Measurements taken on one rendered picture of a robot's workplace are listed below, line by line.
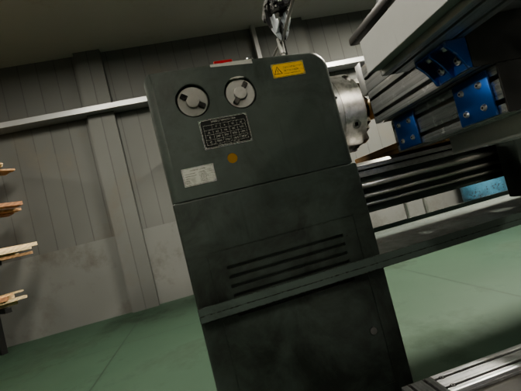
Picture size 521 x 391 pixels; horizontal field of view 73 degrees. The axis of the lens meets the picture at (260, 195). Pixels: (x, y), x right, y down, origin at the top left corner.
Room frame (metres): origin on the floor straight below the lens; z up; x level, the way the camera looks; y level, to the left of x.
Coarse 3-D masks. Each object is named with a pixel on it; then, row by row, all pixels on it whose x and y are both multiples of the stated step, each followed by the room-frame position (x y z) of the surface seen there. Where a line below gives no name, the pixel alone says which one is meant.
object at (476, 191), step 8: (480, 184) 4.31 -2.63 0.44; (488, 184) 4.26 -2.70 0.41; (496, 184) 4.25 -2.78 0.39; (504, 184) 4.26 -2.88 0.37; (464, 192) 4.50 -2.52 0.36; (472, 192) 4.39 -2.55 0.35; (480, 192) 4.32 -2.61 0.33; (488, 192) 4.27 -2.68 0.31; (496, 192) 4.25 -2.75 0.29; (464, 200) 4.54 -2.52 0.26
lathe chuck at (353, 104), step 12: (336, 84) 1.29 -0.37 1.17; (348, 84) 1.29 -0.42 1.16; (348, 96) 1.27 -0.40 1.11; (360, 96) 1.28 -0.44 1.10; (348, 108) 1.27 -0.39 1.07; (360, 108) 1.28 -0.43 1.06; (348, 120) 1.28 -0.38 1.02; (360, 120) 1.29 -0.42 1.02; (348, 132) 1.30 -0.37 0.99; (360, 132) 1.31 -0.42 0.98; (348, 144) 1.34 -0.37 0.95; (360, 144) 1.37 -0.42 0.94
